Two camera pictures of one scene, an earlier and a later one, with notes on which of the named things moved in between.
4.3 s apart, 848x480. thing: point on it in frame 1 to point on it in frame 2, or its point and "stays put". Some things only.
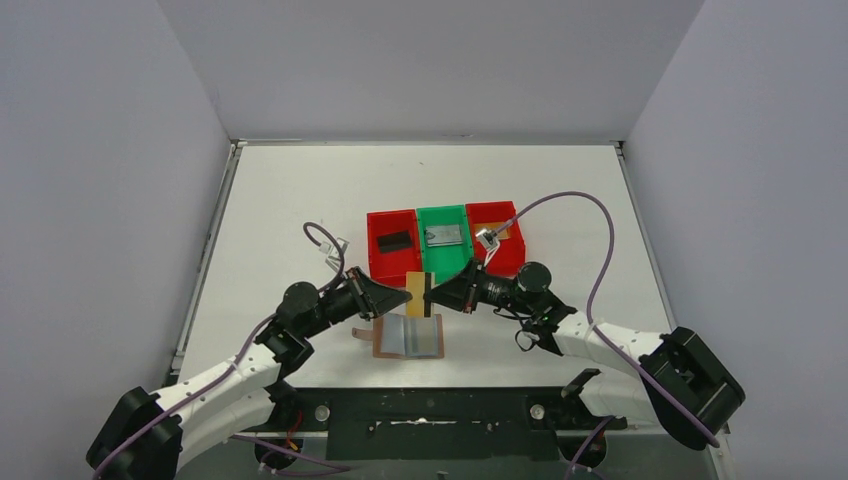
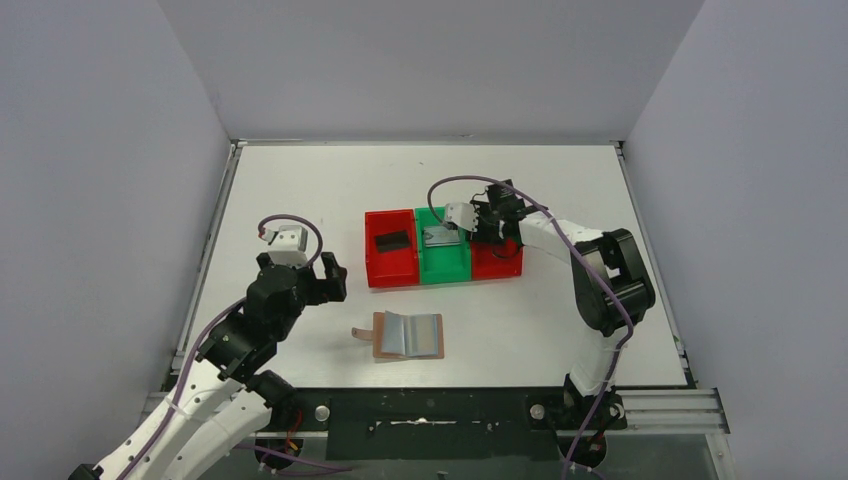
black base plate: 441,424 stays put
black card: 394,241 stays put
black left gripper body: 361,292 to 318,279
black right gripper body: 498,291 to 487,226
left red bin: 393,245 stays put
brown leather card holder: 405,337 stays put
